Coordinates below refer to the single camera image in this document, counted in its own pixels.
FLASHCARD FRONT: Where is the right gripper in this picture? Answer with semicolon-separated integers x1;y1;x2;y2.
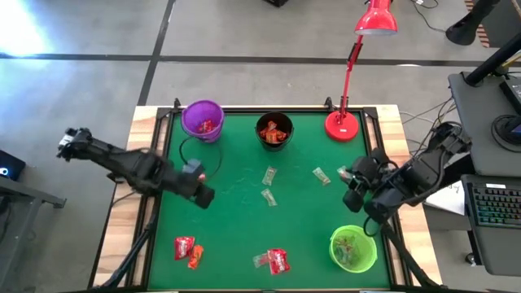
342;155;386;213

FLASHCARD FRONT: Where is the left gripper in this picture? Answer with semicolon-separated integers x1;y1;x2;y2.
162;160;216;209

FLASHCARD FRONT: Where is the clear wrapped orange candy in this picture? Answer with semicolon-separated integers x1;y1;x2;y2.
336;165;353;184
252;251;270;269

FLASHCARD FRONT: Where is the clear wrapped green candy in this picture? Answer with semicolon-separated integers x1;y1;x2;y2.
312;166;332;186

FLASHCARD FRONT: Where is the green felt table mat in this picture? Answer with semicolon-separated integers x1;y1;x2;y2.
147;110;391;290

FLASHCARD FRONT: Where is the green bucket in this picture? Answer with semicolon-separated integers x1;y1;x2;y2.
328;224;379;273

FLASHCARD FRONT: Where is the red desk lamp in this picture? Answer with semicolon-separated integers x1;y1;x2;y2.
324;0;399;142

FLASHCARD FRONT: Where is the purple face bucket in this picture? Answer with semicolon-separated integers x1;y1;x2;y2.
180;99;225;144

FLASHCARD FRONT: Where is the white paper sheet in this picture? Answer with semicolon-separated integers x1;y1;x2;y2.
427;182;467;216

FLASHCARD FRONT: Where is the black bucket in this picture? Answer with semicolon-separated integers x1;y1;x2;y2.
255;111;295;152

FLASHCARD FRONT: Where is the black backlit keyboard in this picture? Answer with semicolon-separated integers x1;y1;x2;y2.
463;181;521;229

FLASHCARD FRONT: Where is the grey monitor shelf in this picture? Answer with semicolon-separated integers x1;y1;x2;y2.
447;71;521;178

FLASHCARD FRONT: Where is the grey keyboard shelf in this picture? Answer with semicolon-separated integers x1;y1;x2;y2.
461;173;521;278

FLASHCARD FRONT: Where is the black round pad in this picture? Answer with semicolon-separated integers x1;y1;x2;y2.
490;113;521;154

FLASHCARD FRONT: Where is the black box with blue light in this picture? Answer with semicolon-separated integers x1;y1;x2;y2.
0;149;27;182

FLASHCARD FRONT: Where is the black monitor pole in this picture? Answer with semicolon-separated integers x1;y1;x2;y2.
465;32;521;87

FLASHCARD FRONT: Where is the black stand foot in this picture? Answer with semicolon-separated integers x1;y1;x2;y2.
445;0;502;46

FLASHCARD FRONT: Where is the black right camera cable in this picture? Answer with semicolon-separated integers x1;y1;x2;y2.
363;215;382;238

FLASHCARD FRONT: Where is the black camera cable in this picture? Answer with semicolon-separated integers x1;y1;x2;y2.
178;136;224;180
363;215;382;238

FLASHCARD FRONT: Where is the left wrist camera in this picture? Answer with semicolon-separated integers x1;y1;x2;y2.
182;158;206;177

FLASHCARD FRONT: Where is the black left camera cable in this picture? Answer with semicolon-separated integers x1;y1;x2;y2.
178;136;224;180

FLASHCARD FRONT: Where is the black frame strut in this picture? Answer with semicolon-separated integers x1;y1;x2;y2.
376;221;443;291
97;203;162;291

